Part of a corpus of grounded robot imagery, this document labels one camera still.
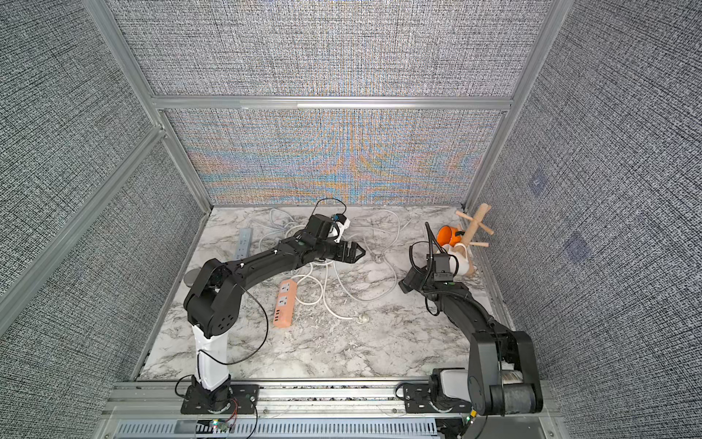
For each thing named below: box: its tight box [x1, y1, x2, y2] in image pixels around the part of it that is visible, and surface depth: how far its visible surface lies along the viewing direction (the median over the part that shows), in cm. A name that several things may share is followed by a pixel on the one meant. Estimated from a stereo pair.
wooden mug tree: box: [455, 203, 495, 248], surface depth 84 cm
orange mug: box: [436, 224, 462, 247], surface depth 97 cm
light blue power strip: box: [234, 227, 254, 260], surface depth 108 cm
